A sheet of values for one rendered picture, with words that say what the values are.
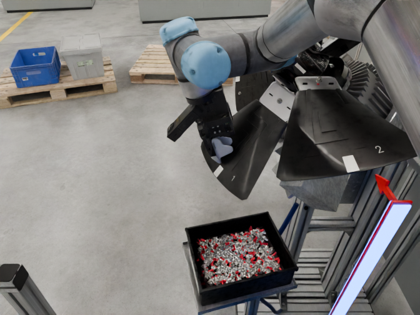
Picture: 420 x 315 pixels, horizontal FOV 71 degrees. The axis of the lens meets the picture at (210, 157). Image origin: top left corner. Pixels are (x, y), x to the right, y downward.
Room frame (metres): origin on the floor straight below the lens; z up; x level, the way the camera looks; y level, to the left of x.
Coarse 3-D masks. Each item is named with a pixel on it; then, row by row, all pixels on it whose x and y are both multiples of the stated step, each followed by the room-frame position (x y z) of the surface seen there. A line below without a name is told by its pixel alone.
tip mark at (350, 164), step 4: (348, 156) 0.37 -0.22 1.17; (352, 156) 0.37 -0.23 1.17; (344, 160) 0.36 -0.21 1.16; (348, 160) 0.36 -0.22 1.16; (352, 160) 0.36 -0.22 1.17; (348, 164) 0.35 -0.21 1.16; (352, 164) 0.35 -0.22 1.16; (356, 164) 0.35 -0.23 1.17; (348, 168) 0.35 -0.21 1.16; (352, 168) 0.34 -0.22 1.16; (356, 168) 0.34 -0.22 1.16
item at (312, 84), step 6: (300, 78) 0.62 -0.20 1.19; (306, 78) 0.62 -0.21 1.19; (312, 78) 0.62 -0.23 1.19; (324, 78) 0.62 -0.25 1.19; (330, 78) 0.62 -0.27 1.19; (300, 84) 0.59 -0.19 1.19; (312, 84) 0.59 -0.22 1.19; (324, 84) 0.59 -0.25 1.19; (330, 84) 0.59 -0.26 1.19; (336, 84) 0.59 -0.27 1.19; (300, 90) 0.57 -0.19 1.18
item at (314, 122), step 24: (312, 96) 0.54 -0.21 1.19; (336, 96) 0.54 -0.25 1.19; (312, 120) 0.47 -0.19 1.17; (336, 120) 0.46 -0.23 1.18; (360, 120) 0.45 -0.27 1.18; (384, 120) 0.45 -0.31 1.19; (288, 144) 0.43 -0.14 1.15; (312, 144) 0.41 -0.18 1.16; (336, 144) 0.40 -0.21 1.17; (360, 144) 0.39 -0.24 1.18; (384, 144) 0.38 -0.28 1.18; (408, 144) 0.37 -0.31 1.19; (288, 168) 0.38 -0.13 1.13; (312, 168) 0.36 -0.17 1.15; (336, 168) 0.35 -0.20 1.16; (360, 168) 0.34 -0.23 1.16
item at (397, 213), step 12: (396, 216) 0.24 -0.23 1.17; (384, 228) 0.24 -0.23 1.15; (396, 228) 0.24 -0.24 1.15; (384, 240) 0.24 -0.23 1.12; (372, 252) 0.24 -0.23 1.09; (360, 264) 0.25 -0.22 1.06; (372, 264) 0.24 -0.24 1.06; (360, 276) 0.24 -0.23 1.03; (348, 288) 0.24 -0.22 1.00; (360, 288) 0.24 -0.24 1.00; (348, 300) 0.24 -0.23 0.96; (336, 312) 0.24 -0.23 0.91
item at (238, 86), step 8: (256, 72) 0.86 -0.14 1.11; (264, 72) 0.82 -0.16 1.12; (240, 80) 0.95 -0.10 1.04; (248, 80) 0.89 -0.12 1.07; (256, 80) 0.86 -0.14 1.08; (264, 80) 0.82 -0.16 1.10; (272, 80) 0.79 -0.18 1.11; (240, 88) 0.93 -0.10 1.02; (248, 88) 0.89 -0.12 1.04; (256, 88) 0.85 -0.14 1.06; (264, 88) 0.82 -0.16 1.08; (240, 96) 0.92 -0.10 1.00; (248, 96) 0.88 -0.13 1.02; (256, 96) 0.85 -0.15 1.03; (240, 104) 0.91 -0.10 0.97
